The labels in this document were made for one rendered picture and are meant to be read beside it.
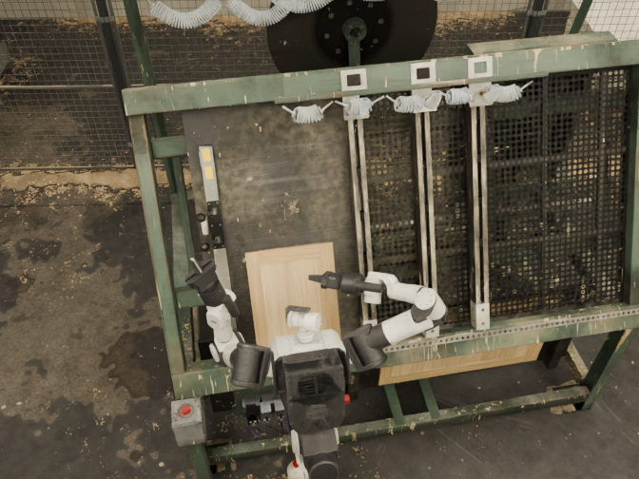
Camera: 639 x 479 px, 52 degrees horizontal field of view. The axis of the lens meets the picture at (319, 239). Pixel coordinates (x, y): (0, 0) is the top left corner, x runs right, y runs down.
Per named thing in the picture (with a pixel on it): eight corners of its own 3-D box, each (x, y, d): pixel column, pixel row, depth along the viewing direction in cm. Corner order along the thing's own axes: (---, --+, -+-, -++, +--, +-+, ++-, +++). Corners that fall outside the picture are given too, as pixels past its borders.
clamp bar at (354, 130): (358, 341, 292) (369, 365, 269) (335, 70, 259) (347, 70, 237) (378, 338, 293) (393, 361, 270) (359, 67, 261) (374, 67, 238)
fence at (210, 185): (229, 361, 285) (229, 365, 281) (199, 145, 259) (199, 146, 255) (241, 359, 285) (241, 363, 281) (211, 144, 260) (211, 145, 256)
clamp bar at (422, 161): (416, 333, 295) (434, 354, 272) (402, 64, 263) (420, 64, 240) (438, 329, 296) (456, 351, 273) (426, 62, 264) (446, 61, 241)
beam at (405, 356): (176, 389, 290) (174, 400, 280) (171, 364, 287) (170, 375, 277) (630, 318, 318) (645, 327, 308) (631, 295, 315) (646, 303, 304)
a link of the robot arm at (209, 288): (178, 277, 229) (191, 297, 237) (192, 288, 222) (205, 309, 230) (204, 254, 233) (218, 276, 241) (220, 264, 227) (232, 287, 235)
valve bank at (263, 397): (241, 446, 290) (236, 418, 273) (238, 417, 300) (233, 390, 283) (350, 428, 296) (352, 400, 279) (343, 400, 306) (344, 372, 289)
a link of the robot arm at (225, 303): (210, 278, 241) (222, 297, 249) (196, 300, 235) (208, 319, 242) (236, 281, 236) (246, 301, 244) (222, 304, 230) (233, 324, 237)
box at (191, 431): (178, 448, 270) (171, 427, 257) (177, 422, 278) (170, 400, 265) (207, 443, 272) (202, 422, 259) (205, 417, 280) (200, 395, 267)
